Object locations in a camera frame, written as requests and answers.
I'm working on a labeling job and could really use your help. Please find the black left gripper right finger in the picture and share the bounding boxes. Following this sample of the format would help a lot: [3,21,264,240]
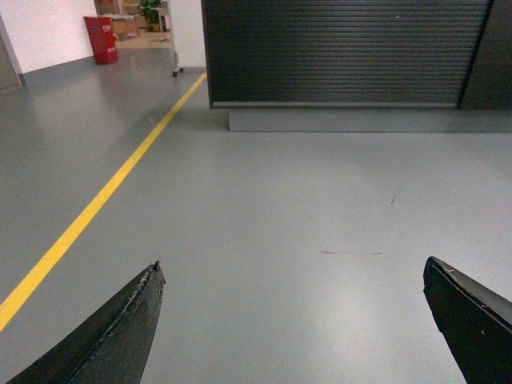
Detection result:
[423,257,511,383]

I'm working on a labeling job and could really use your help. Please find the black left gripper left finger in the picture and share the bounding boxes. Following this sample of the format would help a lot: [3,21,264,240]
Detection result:
[10,261,165,383]

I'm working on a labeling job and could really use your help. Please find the dark checkout counter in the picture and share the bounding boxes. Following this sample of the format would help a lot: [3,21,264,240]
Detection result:
[202,1,511,133]

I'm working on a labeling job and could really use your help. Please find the red fire extinguisher box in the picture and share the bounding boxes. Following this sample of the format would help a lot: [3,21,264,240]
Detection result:
[84,17,118,65]

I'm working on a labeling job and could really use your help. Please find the cardboard boxes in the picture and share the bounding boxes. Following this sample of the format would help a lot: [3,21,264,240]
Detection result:
[106,14,139,40]

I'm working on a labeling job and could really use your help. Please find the green potted plant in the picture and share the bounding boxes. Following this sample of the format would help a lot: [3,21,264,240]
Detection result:
[138,0,162,32]

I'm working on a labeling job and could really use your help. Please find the white wheeled partition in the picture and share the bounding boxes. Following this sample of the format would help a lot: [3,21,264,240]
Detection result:
[167,0,206,76]

